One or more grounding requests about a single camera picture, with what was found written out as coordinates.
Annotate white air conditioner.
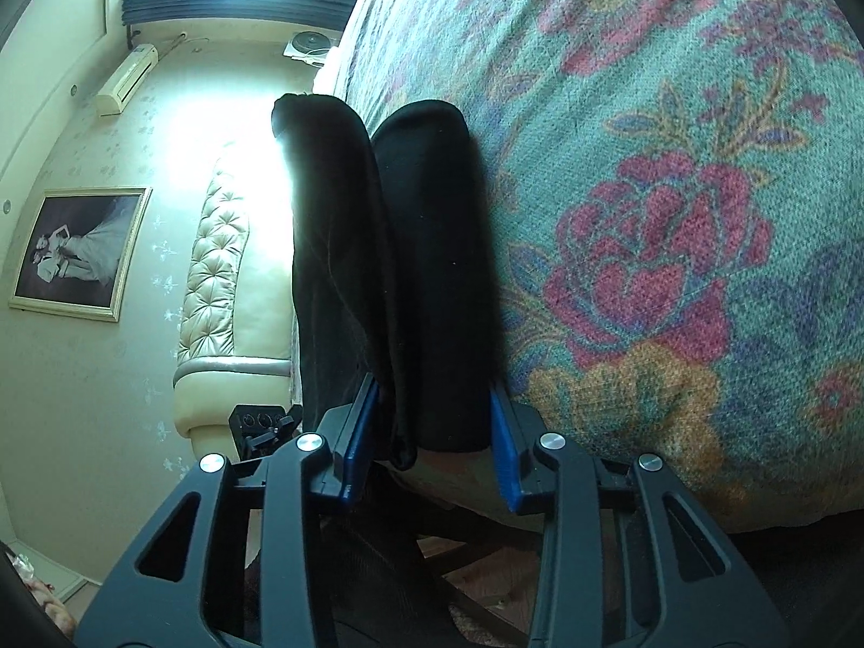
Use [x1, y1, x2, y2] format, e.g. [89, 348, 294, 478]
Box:
[94, 44, 159, 116]

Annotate white fan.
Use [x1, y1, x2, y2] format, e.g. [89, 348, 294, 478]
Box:
[282, 31, 339, 69]

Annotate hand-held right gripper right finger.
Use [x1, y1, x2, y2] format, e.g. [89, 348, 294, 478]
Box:
[489, 384, 791, 648]

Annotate cream tufted headboard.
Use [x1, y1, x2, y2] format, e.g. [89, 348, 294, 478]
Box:
[174, 155, 298, 440]

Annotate floral bedspread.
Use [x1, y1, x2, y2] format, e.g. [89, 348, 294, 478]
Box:
[314, 0, 864, 534]

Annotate black pants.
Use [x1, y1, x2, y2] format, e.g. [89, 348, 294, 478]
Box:
[270, 91, 504, 474]

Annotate dark blue curtain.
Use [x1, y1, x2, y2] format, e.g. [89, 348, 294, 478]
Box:
[121, 0, 362, 28]

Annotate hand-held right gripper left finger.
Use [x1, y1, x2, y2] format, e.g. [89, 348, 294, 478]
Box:
[74, 371, 379, 648]

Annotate framed wall picture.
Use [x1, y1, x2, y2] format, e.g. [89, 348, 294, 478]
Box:
[8, 187, 153, 323]

